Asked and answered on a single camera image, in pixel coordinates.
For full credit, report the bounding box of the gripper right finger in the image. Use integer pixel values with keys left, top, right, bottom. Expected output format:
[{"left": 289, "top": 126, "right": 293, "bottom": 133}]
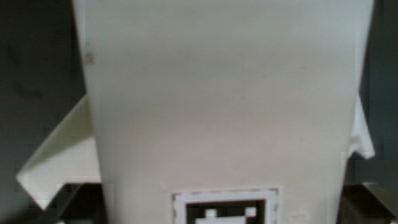
[{"left": 355, "top": 182, "right": 398, "bottom": 224}]

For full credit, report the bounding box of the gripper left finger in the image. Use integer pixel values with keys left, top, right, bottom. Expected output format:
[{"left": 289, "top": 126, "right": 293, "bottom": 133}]
[{"left": 33, "top": 184, "right": 81, "bottom": 224}]

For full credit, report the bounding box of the small white cabinet top block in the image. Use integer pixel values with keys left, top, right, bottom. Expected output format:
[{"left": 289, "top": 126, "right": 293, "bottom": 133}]
[{"left": 71, "top": 0, "right": 375, "bottom": 224}]

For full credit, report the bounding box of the white cabinet body box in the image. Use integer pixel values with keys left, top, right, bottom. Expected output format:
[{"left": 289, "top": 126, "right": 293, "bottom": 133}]
[{"left": 16, "top": 93, "right": 373, "bottom": 220}]

